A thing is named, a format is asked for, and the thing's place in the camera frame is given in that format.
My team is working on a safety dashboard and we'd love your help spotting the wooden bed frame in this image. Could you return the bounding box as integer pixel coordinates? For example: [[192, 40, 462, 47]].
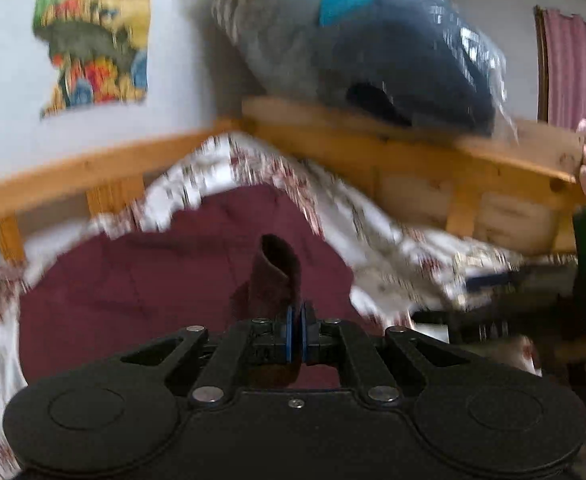
[[0, 96, 585, 261]]

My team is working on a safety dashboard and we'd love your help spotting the colourful floral wall poster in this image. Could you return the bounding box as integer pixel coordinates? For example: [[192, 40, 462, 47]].
[[32, 0, 151, 117]]

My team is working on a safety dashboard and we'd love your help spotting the white floral satin bedspread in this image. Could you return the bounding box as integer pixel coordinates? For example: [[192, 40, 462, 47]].
[[0, 131, 524, 479]]

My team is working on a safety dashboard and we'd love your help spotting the pink curtain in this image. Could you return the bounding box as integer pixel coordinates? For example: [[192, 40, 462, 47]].
[[534, 6, 586, 130]]

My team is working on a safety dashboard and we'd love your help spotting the maroon small garment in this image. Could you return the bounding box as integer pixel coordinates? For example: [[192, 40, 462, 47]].
[[20, 185, 381, 382]]

